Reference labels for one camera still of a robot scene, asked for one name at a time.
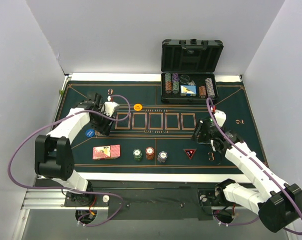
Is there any blue small blind button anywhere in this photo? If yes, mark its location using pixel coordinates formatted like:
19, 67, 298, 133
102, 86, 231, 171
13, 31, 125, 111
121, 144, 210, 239
85, 129, 95, 138

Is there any orange big blind button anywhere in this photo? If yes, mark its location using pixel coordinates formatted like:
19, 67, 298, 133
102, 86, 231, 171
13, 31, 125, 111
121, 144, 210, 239
133, 103, 143, 112

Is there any green poker chip stack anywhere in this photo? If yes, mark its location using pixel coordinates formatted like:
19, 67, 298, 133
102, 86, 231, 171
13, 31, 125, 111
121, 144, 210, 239
133, 148, 142, 162

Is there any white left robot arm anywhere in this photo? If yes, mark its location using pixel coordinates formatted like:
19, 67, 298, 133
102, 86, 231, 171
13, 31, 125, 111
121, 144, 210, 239
34, 93, 119, 206

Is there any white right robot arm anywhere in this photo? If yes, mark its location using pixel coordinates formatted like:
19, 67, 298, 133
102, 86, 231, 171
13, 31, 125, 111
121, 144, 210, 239
192, 117, 302, 233

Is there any red playing card deck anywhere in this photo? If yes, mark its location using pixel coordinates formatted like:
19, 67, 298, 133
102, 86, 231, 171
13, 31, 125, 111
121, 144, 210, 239
92, 144, 121, 161

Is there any orange chip row in case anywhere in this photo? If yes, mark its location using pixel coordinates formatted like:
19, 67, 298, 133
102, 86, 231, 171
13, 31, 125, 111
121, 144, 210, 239
198, 85, 207, 99

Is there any purple chip row in case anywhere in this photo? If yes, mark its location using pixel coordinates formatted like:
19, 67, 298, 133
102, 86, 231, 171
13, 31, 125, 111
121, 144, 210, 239
205, 78, 216, 99

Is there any blue boxed card deck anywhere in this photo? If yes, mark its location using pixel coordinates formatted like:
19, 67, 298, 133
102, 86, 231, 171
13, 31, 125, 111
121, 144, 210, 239
180, 85, 197, 97

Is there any black dealer button in case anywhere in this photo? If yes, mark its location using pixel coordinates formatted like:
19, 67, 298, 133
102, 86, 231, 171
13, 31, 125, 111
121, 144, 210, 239
180, 74, 190, 84

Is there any blue poker chip stack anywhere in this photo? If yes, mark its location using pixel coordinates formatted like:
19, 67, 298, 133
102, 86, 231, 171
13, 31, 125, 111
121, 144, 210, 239
157, 151, 168, 163

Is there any dark green poker table mat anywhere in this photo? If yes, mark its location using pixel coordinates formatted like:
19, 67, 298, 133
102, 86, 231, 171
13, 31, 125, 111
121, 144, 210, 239
40, 79, 271, 175

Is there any green orange chip row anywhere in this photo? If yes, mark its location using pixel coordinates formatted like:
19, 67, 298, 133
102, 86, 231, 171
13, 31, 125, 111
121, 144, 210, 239
165, 73, 172, 94

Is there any red poker chip stack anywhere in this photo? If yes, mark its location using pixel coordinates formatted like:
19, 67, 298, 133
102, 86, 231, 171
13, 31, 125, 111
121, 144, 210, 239
145, 146, 155, 160

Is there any black poker chip case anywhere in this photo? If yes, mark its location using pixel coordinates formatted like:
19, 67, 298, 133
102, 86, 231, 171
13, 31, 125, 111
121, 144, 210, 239
161, 38, 224, 105

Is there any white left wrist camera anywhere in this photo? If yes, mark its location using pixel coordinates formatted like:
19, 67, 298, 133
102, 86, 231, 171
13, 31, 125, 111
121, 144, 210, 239
101, 101, 120, 117

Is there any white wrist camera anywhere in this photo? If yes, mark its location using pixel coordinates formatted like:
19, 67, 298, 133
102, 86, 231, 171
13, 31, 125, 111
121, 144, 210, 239
214, 110, 227, 127
101, 101, 120, 117

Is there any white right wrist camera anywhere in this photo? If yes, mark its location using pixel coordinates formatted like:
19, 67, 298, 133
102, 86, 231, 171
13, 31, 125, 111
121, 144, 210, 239
214, 110, 227, 127

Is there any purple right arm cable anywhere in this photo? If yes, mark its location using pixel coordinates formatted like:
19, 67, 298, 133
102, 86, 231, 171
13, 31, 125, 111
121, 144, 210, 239
206, 97, 302, 235

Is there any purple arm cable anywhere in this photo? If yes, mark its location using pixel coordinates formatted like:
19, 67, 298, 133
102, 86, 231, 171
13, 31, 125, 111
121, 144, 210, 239
7, 94, 131, 228
206, 97, 302, 235

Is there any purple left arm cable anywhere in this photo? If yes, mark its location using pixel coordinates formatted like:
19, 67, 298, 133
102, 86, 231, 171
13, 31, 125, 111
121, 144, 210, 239
7, 94, 131, 228

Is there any aluminium front rail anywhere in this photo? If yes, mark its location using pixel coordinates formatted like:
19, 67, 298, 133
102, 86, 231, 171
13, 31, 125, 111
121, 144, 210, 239
22, 181, 235, 210

